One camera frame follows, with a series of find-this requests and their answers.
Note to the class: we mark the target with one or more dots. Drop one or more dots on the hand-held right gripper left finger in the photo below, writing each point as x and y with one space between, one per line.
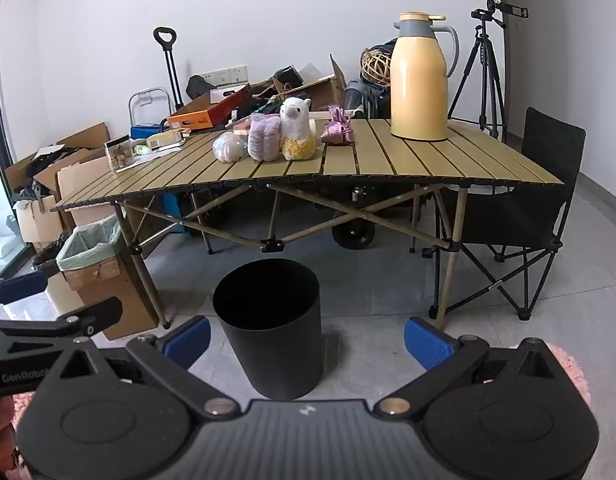
187 342

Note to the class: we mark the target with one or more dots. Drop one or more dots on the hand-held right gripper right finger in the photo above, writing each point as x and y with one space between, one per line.
428 342

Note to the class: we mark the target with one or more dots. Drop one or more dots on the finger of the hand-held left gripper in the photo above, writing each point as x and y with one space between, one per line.
92 316
20 288

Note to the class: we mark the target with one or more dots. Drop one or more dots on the black round waste bin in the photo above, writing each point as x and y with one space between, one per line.
268 350

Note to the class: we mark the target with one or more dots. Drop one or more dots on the clear plastic bag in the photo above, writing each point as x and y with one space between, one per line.
229 147

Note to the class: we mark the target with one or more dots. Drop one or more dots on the cardboard box with liner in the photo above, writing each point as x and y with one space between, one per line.
122 305

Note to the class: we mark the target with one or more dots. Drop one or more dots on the large open cardboard box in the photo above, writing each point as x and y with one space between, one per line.
82 185
82 135

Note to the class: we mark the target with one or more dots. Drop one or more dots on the dark clothes pile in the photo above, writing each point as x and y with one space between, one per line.
42 160

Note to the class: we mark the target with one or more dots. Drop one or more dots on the black wagon wheel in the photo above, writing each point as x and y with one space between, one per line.
353 232

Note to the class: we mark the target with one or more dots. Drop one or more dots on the pink shaggy rug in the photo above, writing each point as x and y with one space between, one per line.
573 370

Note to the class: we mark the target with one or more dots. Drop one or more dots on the clear snack jar black lid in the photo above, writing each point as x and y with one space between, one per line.
118 155

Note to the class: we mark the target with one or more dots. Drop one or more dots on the printed paper sheet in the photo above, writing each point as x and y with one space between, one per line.
157 156

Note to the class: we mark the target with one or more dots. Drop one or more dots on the yellow and white carton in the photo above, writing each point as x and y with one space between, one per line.
162 140

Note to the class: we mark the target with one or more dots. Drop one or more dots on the blue box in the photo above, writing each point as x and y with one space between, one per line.
145 131

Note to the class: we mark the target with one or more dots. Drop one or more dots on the black folding camping chair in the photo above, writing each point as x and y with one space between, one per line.
548 160

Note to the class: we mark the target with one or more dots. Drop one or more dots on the pink sponge block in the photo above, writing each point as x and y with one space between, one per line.
240 128

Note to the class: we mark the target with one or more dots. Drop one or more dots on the orange cardboard box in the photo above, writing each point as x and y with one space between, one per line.
197 119

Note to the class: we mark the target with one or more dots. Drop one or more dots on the pink satin pouch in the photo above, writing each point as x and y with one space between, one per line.
338 130

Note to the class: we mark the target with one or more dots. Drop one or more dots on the white alpaca plush toy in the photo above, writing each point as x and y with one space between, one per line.
295 120

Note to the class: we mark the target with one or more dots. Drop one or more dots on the black cap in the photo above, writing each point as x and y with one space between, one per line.
197 87

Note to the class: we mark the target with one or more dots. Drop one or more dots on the yellow thermos jug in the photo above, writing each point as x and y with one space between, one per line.
418 90

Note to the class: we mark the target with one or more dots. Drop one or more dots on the blue water bottle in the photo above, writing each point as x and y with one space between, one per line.
353 95

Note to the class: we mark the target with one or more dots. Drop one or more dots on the brown open cardboard box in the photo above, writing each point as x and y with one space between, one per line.
323 92

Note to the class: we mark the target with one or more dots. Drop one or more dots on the wicker ball lantern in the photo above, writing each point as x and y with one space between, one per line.
375 67

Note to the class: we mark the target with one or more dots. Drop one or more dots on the black window frame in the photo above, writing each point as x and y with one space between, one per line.
5 157

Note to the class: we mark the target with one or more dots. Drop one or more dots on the single white wall socket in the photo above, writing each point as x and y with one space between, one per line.
145 100

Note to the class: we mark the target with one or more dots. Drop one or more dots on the silver metal tube frame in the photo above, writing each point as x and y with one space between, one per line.
148 90

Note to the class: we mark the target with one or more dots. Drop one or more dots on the black camera tripod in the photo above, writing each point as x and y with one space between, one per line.
483 85

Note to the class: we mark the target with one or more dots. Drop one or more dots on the white wall socket row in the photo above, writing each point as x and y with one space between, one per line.
235 74

